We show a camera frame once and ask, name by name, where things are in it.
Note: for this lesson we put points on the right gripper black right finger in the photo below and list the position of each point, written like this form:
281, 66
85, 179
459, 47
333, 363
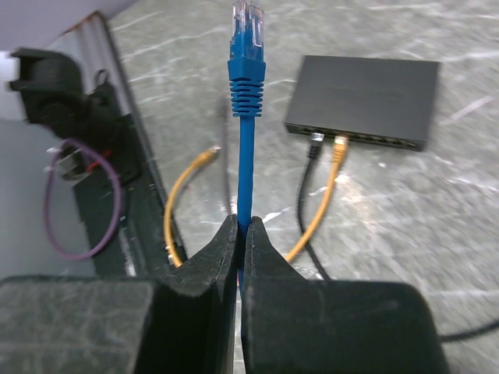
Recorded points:
294, 325

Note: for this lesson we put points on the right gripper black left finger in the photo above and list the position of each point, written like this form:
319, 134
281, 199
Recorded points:
179, 323

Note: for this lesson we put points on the black network switch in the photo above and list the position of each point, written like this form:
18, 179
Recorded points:
382, 101

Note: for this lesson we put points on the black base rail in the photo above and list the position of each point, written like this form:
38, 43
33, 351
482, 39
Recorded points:
81, 194

